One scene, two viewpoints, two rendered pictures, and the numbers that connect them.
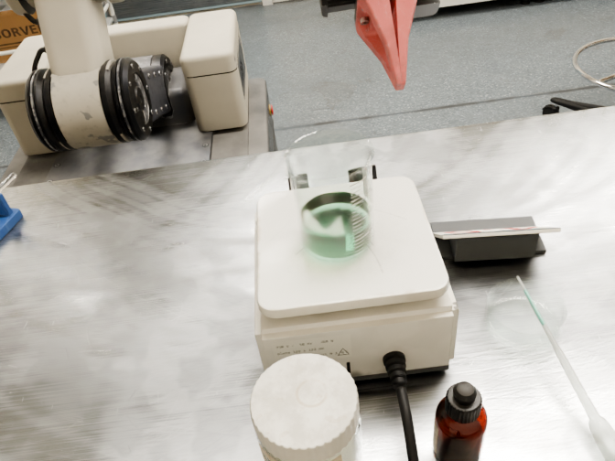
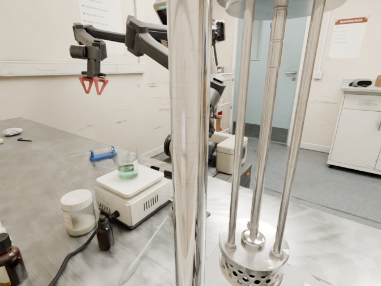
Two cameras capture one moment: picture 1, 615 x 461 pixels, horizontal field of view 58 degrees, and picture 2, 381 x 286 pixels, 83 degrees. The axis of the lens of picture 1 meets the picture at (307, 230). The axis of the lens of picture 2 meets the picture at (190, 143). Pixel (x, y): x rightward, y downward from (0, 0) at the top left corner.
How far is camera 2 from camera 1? 40 cm
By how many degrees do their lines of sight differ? 36
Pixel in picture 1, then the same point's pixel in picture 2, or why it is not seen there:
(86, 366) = (84, 185)
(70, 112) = not seen: hidden behind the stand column
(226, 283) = not seen: hidden behind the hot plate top
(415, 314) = (122, 200)
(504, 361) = (145, 238)
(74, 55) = not seen: hidden behind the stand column
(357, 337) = (109, 199)
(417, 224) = (145, 182)
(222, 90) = (226, 159)
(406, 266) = (128, 187)
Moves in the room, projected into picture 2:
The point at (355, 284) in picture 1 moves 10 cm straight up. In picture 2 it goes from (114, 184) to (109, 142)
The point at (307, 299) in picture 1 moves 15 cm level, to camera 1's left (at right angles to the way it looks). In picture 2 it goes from (104, 181) to (68, 166)
